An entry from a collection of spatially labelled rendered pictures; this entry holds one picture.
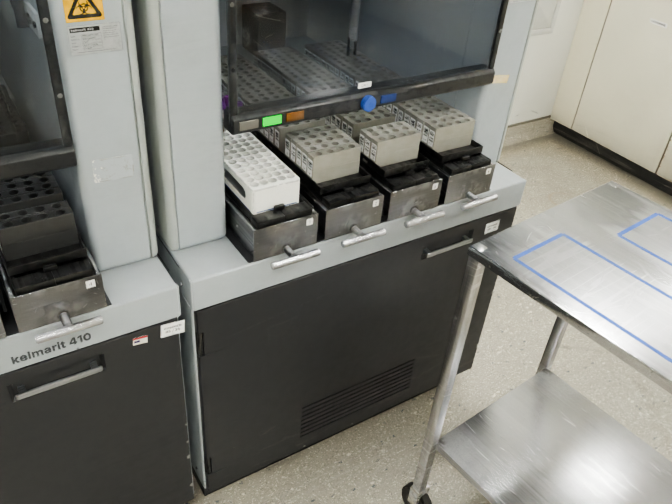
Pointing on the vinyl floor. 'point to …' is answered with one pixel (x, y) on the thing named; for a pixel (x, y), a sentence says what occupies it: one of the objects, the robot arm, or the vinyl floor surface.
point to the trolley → (563, 460)
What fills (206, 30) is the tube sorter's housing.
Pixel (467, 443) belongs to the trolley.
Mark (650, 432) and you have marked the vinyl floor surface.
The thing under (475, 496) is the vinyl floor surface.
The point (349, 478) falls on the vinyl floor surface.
